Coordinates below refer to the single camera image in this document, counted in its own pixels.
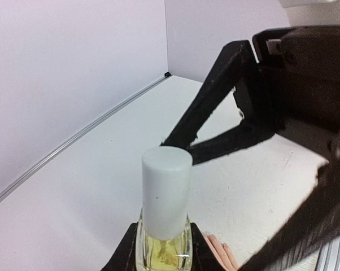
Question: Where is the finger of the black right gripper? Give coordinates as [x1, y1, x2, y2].
[162, 40, 274, 165]
[240, 118, 340, 270]

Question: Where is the white nail polish cap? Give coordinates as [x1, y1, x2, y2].
[142, 146, 193, 241]

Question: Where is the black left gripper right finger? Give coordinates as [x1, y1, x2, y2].
[190, 222, 224, 271]

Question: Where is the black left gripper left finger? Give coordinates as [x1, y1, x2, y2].
[101, 222, 138, 271]

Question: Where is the aluminium back table rail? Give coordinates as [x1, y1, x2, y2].
[0, 72, 172, 203]

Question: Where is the yellow nail polish bottle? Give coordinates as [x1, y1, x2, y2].
[135, 213, 193, 270]

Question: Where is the mannequin hand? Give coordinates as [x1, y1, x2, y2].
[202, 232, 238, 270]

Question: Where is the aluminium table edge rail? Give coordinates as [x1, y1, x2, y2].
[315, 237, 340, 271]

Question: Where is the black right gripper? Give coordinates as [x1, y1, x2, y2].
[233, 24, 340, 164]

